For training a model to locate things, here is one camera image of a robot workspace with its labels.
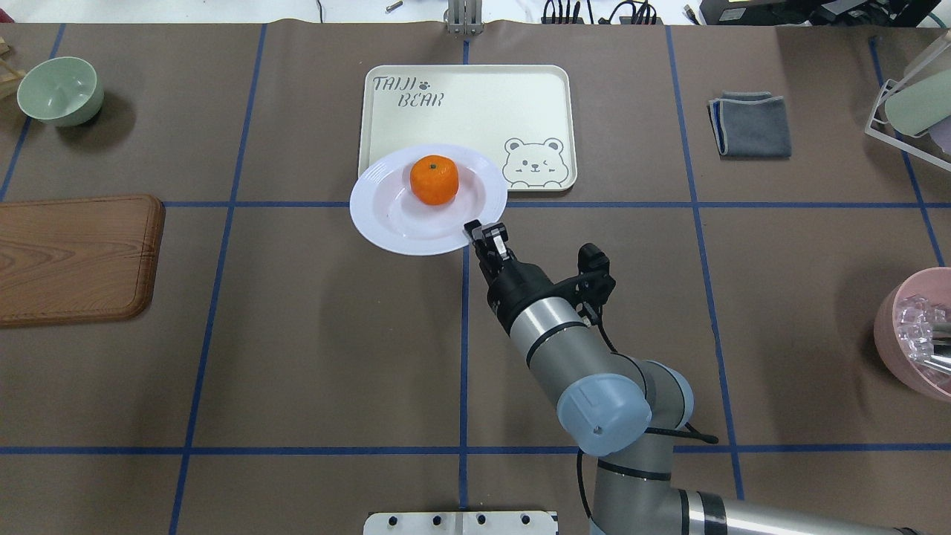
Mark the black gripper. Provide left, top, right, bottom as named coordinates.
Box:
left=463, top=219, right=616, bottom=334

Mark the orange fruit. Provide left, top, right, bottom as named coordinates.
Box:
left=409, top=155, right=461, bottom=206

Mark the white round plate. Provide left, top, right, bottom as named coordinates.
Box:
left=349, top=143, right=508, bottom=256

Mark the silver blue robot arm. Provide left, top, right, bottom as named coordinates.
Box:
left=464, top=220, right=914, bottom=534

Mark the cream bear print tray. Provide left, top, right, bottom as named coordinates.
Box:
left=359, top=65, right=578, bottom=192

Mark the folded grey cloth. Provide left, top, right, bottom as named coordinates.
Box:
left=707, top=91, right=792, bottom=158

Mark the wooden cutting board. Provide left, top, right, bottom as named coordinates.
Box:
left=1, top=194, right=166, bottom=328

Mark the pink bowl with ice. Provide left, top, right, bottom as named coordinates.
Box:
left=873, top=267, right=950, bottom=403

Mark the green pastel cup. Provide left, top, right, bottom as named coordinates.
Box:
left=884, top=70, right=950, bottom=136

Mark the green ceramic bowl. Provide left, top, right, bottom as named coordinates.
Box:
left=16, top=56, right=105, bottom=126

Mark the purple pastel cup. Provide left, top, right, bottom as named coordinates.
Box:
left=928, top=117, right=951, bottom=155

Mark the metal ice scoop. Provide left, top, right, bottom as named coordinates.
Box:
left=904, top=322, right=950, bottom=375

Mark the wooden cup rack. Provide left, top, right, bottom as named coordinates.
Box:
left=1, top=38, right=27, bottom=100

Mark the aluminium frame post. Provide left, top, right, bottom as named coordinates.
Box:
left=443, top=0, right=484, bottom=37

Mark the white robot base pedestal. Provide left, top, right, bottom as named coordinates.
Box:
left=363, top=510, right=559, bottom=534

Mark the white wire cup rack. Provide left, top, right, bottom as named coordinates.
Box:
left=864, top=30, right=951, bottom=175

